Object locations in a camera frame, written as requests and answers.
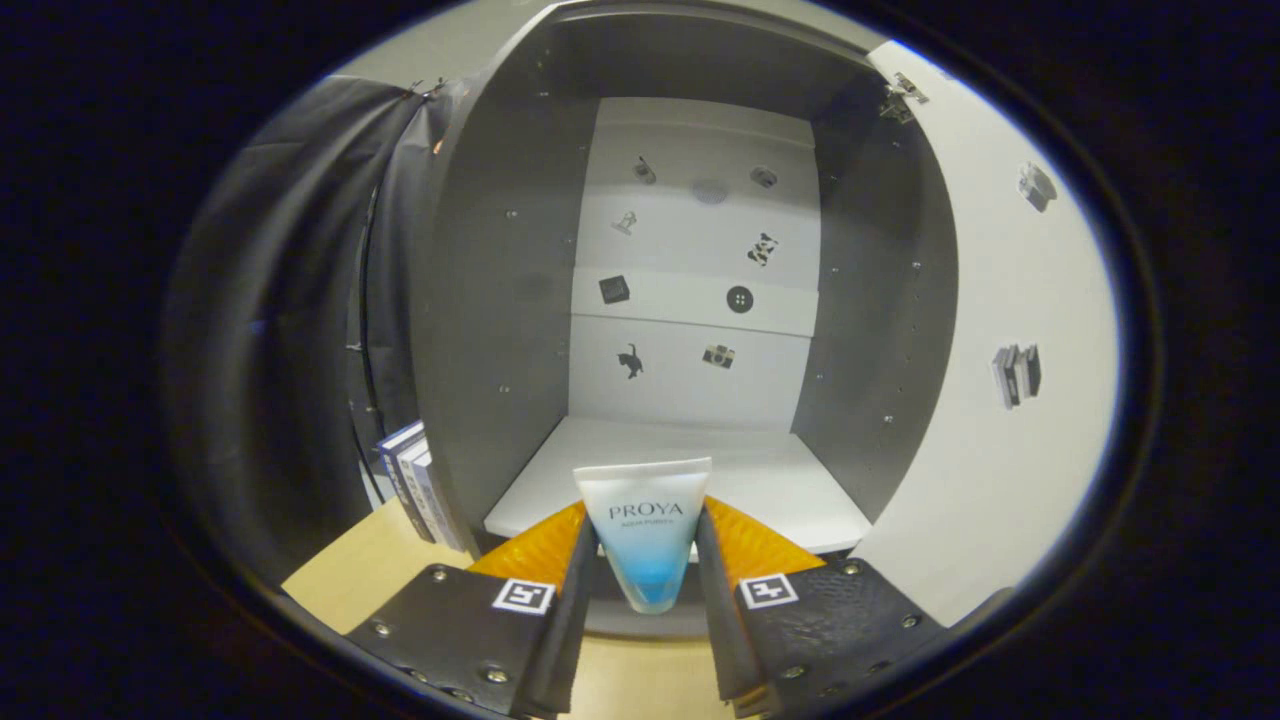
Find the grey cabinet body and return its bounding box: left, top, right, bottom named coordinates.
left=410, top=5, right=961, bottom=641

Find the white cabinet door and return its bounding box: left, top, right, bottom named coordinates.
left=858, top=40, right=1121, bottom=627

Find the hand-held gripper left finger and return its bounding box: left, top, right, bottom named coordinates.
left=345, top=500, right=599, bottom=719

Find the black backdrop cloth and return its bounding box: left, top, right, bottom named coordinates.
left=165, top=75, right=471, bottom=581

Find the white and blue tube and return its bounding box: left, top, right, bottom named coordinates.
left=573, top=457, right=713, bottom=615

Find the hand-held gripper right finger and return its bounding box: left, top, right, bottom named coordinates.
left=695, top=497, right=946, bottom=719

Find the thin black stand pole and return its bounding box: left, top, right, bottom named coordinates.
left=345, top=180, right=391, bottom=506

